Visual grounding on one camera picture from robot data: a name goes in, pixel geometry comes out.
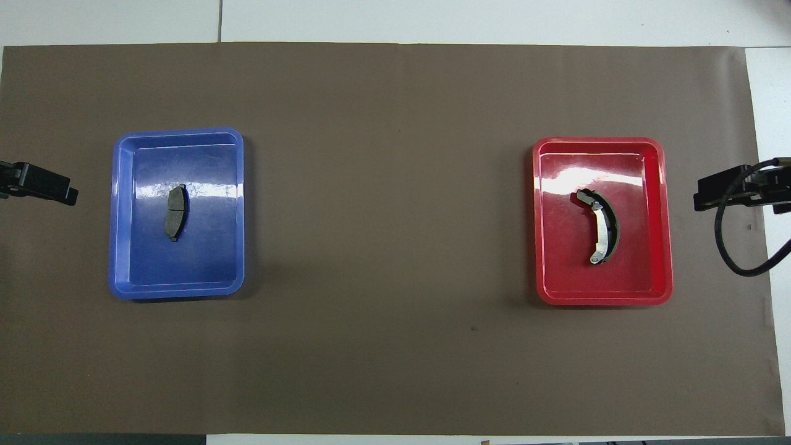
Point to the dark brake pad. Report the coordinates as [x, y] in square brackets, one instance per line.
[175, 213]

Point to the blue plastic tray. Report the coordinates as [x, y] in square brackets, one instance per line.
[204, 259]

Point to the red plastic tray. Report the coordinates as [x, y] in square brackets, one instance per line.
[568, 259]

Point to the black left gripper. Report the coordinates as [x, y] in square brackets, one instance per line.
[43, 182]

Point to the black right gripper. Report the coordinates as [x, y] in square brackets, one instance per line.
[723, 188]

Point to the brown table mat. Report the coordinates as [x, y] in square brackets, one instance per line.
[395, 185]

